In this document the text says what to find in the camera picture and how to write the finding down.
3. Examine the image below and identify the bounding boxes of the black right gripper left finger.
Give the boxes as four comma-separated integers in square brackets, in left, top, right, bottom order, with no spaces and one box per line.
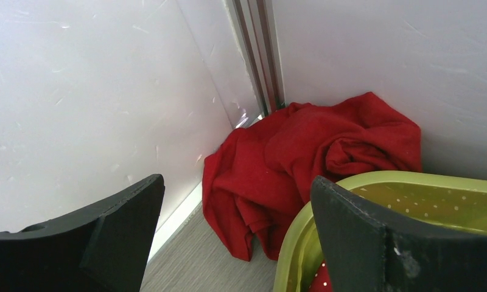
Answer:
[0,174,165,291]

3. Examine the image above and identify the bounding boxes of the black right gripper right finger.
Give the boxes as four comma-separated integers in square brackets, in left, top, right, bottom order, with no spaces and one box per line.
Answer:
[310,175,487,292]

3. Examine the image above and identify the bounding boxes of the red polka dot skirt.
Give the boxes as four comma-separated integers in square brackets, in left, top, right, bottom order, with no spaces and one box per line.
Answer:
[307,261,333,292]

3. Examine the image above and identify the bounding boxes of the green plastic laundry basket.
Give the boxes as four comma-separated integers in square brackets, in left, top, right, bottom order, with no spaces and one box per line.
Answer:
[272,170,487,292]

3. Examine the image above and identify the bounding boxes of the crumpled red cloth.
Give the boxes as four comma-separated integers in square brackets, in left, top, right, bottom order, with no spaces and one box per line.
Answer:
[202,92,422,261]

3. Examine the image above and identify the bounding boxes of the aluminium corner rail right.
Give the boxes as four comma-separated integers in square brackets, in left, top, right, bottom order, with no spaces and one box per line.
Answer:
[226,0,286,116]

